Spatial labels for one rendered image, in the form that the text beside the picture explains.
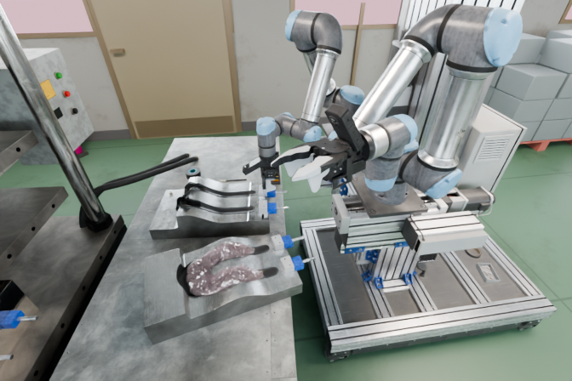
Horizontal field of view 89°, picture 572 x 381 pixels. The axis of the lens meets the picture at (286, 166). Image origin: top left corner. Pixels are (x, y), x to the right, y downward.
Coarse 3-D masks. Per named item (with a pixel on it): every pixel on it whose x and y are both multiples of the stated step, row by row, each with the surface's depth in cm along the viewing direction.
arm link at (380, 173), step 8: (376, 160) 70; (384, 160) 69; (392, 160) 69; (400, 160) 71; (368, 168) 74; (376, 168) 71; (384, 168) 70; (392, 168) 70; (368, 176) 75; (376, 176) 72; (384, 176) 71; (392, 176) 72; (368, 184) 76; (376, 184) 73; (384, 184) 73; (392, 184) 74
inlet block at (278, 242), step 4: (272, 236) 115; (276, 236) 115; (280, 236) 115; (284, 236) 116; (288, 236) 116; (300, 236) 117; (304, 236) 117; (272, 240) 113; (276, 240) 113; (280, 240) 113; (284, 240) 115; (288, 240) 115; (292, 240) 116; (296, 240) 116; (272, 244) 115; (276, 244) 111; (280, 244) 111; (284, 244) 113; (288, 244) 114; (292, 244) 114; (276, 248) 112; (280, 248) 113
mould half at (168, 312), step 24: (240, 240) 114; (264, 240) 117; (168, 264) 101; (216, 264) 103; (264, 264) 107; (144, 288) 93; (168, 288) 93; (240, 288) 95; (264, 288) 98; (288, 288) 99; (144, 312) 87; (168, 312) 87; (192, 312) 91; (216, 312) 92; (240, 312) 97; (168, 336) 90
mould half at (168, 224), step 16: (176, 192) 140; (192, 192) 128; (256, 192) 135; (160, 208) 131; (192, 208) 120; (256, 208) 126; (160, 224) 123; (176, 224) 123; (192, 224) 120; (208, 224) 120; (224, 224) 121; (240, 224) 122; (256, 224) 122
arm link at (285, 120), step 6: (282, 114) 124; (288, 114) 123; (276, 120) 119; (282, 120) 120; (288, 120) 119; (294, 120) 119; (282, 126) 119; (288, 126) 118; (282, 132) 120; (288, 132) 119
